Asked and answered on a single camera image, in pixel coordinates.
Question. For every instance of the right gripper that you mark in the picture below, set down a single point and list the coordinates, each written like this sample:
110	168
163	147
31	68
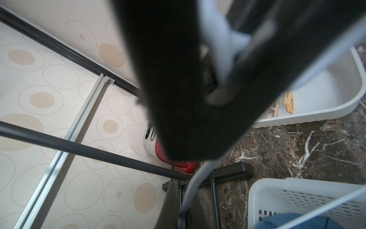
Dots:
205	77

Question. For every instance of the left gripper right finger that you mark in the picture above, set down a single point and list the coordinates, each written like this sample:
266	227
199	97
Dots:
196	218

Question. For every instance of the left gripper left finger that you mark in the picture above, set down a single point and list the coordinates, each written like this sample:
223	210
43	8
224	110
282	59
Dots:
168	217

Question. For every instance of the white wire hanger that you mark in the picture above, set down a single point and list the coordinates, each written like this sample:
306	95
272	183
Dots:
200	177

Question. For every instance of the pink clothespin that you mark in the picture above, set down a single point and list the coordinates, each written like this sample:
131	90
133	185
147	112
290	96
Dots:
273	111

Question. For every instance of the yellow orange clothespin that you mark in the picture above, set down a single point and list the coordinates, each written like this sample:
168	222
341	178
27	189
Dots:
289	102

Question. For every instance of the black clothes rack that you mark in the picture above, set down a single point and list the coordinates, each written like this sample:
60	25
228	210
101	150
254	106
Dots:
236	171

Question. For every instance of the red toaster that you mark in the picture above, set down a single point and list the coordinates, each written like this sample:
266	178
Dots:
153	147

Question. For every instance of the white plastic basket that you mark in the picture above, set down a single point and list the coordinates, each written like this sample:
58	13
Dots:
270	196

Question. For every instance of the white plastic bin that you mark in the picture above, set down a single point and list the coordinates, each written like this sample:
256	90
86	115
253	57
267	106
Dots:
332	94

